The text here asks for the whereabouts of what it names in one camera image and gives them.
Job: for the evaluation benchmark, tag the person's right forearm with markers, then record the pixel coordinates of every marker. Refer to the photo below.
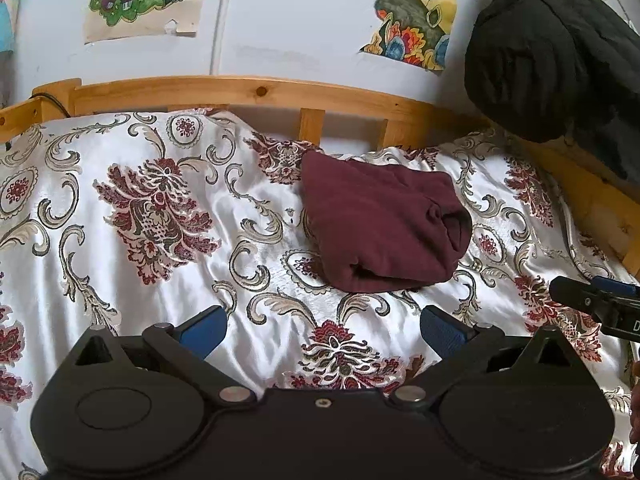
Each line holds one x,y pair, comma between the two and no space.
636,410

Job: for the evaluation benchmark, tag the black padded jacket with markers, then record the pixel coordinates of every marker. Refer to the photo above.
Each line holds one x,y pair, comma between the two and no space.
540,60

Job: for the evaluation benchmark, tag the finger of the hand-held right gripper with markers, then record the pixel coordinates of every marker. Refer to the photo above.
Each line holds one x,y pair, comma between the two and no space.
616,287
570,292

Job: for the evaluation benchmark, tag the white floral satin bedspread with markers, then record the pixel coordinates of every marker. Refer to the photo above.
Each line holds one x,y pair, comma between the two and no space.
150,270

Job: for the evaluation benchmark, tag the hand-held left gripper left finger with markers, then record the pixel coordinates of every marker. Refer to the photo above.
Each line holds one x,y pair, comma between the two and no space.
205,331

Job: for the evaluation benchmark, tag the orange-haired cartoon wall poster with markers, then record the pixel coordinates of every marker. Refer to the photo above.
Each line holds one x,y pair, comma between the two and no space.
9,5

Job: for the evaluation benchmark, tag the colourful flower landscape wall poster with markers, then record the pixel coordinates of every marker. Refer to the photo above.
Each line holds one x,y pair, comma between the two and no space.
410,15

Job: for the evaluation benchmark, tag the wooden bed frame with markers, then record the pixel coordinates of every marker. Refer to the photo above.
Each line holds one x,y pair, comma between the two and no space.
200,87

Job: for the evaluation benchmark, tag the white wall pipe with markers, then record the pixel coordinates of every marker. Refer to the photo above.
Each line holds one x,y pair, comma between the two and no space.
222,20

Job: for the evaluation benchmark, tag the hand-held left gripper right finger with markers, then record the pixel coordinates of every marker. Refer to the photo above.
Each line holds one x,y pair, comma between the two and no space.
442,333

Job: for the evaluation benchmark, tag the maroon long-sleeve sweater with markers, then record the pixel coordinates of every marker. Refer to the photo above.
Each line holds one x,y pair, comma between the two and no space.
380,220

